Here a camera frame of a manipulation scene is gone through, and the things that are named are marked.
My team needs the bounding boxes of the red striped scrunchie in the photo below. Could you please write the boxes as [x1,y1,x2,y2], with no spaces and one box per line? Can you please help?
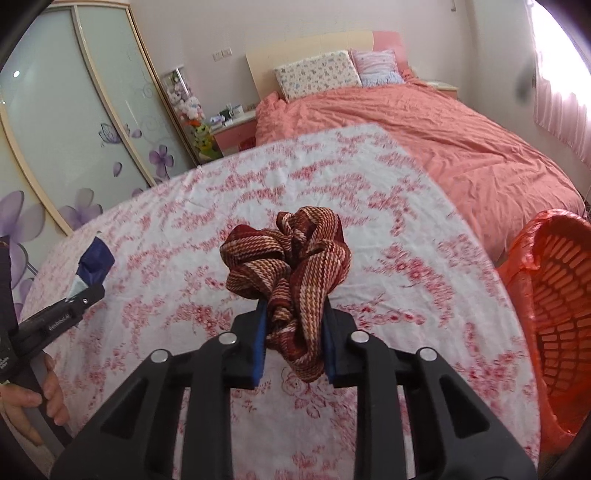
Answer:
[219,206,352,383]

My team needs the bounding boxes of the navy white wrapper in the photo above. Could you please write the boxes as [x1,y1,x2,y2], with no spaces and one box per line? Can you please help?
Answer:
[66,237,115,300]

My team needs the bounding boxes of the left hand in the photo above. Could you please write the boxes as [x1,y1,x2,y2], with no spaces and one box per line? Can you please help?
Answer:
[1,353,70,446]

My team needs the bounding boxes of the pink floral tablecloth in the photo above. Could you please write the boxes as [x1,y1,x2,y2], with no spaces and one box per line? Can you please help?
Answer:
[24,125,540,479]

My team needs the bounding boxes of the pink nightstand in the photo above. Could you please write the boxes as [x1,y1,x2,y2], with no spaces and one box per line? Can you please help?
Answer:
[212,110,256,159]

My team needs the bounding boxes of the orange plastic basket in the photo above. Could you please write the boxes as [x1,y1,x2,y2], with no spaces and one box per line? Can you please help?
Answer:
[498,209,590,453]

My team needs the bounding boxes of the salmon bed cover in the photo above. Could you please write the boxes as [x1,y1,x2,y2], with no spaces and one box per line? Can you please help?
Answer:
[256,80,585,261]

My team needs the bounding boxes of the floral wardrobe doors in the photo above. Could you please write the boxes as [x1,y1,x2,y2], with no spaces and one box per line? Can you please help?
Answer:
[1,1,195,307]

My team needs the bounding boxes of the stuffed toys column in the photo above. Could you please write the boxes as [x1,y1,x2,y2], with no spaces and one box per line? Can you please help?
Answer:
[161,66,222,164]

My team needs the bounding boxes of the floral pillow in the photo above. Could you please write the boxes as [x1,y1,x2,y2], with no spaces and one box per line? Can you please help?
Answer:
[273,50,362,102]

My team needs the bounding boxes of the pink striped pillow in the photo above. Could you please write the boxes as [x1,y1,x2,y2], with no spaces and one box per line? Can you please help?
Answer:
[349,49,405,88]

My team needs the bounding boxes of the beige pink headboard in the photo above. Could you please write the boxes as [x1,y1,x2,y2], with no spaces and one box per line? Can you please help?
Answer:
[245,30,411,100]

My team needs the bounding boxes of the pink curtain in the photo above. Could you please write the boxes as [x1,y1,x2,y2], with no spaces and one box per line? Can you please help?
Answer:
[527,1,590,165]

